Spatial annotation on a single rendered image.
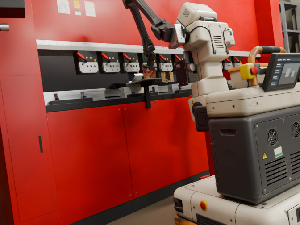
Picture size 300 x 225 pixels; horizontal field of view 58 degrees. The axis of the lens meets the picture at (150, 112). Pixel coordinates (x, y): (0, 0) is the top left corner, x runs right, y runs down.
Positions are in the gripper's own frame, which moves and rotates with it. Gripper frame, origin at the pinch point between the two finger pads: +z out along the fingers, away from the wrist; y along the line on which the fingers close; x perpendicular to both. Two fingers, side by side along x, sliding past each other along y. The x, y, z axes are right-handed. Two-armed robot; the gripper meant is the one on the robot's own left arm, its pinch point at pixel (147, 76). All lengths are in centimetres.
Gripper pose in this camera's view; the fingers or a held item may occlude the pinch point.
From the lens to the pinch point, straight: 220.1
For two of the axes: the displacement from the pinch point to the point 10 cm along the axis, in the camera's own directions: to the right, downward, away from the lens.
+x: 6.0, 4.3, -6.8
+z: -2.0, 9.0, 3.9
